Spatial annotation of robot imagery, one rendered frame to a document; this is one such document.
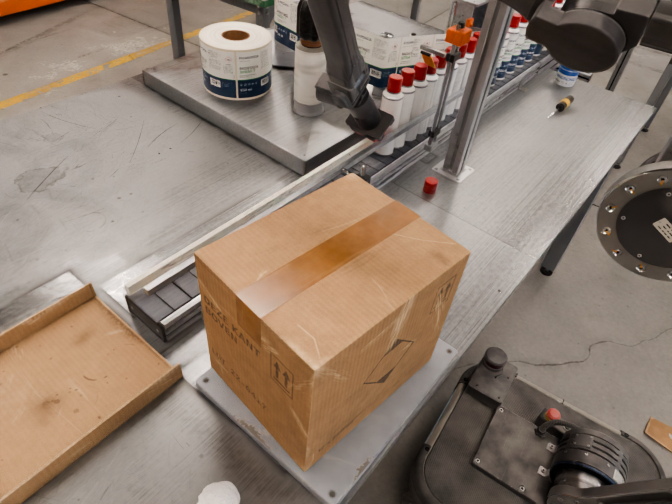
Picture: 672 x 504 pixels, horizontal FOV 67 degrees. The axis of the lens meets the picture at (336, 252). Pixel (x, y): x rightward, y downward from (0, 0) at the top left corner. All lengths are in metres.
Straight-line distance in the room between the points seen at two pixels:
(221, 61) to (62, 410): 0.97
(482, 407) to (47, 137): 1.44
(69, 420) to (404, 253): 0.57
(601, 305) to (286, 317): 2.02
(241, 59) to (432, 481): 1.25
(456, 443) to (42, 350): 1.09
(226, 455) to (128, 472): 0.14
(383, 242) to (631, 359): 1.76
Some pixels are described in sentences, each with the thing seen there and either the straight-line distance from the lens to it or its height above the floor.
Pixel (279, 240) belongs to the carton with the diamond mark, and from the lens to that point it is 0.70.
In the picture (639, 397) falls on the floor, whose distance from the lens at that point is 2.26.
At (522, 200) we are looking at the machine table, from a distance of 1.39.
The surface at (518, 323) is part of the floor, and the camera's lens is 2.24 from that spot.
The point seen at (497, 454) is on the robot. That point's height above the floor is 0.26.
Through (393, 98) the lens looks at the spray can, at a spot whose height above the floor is 1.04.
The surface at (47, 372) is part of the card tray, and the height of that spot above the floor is 0.83.
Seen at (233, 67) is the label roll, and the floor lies 0.98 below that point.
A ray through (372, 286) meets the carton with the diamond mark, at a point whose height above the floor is 1.12.
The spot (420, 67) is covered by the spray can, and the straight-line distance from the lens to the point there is 1.32.
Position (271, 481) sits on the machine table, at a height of 0.83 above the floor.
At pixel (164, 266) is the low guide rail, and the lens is 0.97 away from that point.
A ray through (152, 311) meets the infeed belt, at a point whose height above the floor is 0.88.
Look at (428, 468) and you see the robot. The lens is 1.52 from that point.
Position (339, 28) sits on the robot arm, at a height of 1.29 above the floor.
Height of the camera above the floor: 1.60
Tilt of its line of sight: 44 degrees down
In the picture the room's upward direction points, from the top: 7 degrees clockwise
